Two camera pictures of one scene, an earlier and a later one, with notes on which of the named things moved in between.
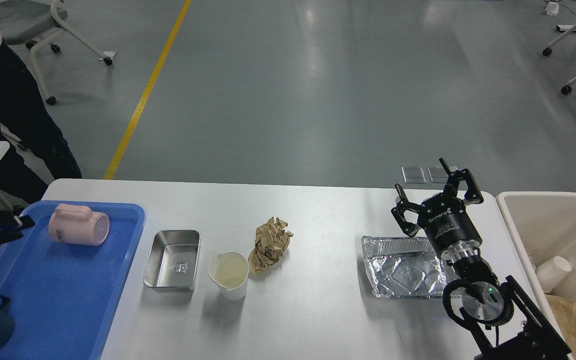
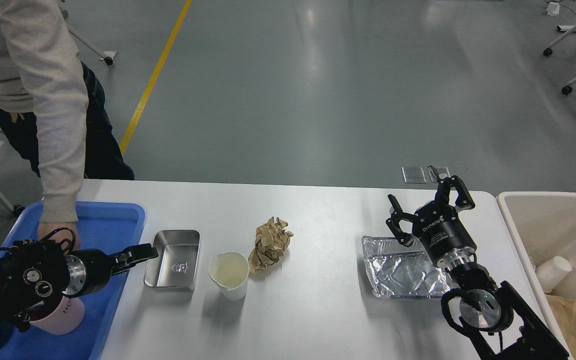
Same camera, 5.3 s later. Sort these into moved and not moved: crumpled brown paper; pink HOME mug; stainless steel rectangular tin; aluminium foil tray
Moved: pink HOME mug
Not moved: stainless steel rectangular tin; aluminium foil tray; crumpled brown paper
